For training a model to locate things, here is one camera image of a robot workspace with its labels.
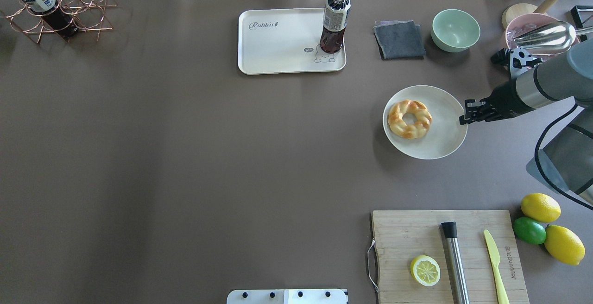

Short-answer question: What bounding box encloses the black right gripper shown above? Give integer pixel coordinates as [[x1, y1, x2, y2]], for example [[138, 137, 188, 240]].
[[459, 82, 522, 125]]

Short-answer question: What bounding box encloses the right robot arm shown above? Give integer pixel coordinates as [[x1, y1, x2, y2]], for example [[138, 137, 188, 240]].
[[459, 40, 593, 209]]

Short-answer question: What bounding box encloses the braided donut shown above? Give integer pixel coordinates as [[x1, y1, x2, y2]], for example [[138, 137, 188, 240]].
[[387, 100, 433, 139]]

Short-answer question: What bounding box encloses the cream serving tray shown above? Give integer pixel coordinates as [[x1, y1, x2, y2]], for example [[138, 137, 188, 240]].
[[238, 8, 347, 75]]

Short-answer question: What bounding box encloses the white plate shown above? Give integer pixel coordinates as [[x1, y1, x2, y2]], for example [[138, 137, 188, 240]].
[[383, 86, 467, 159]]

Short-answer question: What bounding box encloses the green bowl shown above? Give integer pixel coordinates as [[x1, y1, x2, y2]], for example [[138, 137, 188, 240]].
[[431, 9, 481, 53]]

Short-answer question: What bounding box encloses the grey folded cloth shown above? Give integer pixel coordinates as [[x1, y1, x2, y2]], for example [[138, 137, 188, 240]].
[[373, 20, 426, 60]]

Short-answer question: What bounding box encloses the pink bowl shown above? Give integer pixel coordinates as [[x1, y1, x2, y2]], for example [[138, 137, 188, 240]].
[[505, 13, 580, 61]]

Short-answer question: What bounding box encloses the yellow lemon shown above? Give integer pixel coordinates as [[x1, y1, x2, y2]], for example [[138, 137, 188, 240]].
[[544, 225, 586, 266], [520, 193, 561, 222]]

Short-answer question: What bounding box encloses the green lime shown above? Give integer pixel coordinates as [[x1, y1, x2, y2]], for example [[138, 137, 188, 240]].
[[513, 216, 547, 245]]

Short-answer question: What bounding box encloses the metal scoop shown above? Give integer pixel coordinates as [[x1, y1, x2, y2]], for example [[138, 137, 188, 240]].
[[513, 21, 593, 55]]

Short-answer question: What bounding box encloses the wooden cutting board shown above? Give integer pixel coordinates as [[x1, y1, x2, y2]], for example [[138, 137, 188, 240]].
[[371, 210, 530, 304]]

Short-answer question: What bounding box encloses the yellow plastic knife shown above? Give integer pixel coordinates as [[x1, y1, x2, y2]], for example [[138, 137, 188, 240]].
[[483, 229, 510, 304]]

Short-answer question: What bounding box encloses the lemon half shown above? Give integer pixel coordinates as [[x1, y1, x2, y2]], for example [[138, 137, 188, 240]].
[[410, 255, 441, 287]]

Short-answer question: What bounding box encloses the steel muddler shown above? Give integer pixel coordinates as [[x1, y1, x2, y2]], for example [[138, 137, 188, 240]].
[[441, 222, 470, 304]]

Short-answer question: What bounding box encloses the dark tea bottle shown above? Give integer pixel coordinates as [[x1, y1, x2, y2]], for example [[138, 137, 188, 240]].
[[319, 0, 351, 54]]

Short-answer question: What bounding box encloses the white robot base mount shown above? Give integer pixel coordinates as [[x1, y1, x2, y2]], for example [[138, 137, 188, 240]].
[[226, 288, 349, 304]]

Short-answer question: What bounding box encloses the copper wire bottle rack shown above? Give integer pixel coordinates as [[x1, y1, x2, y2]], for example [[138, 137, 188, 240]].
[[1, 0, 118, 44]]

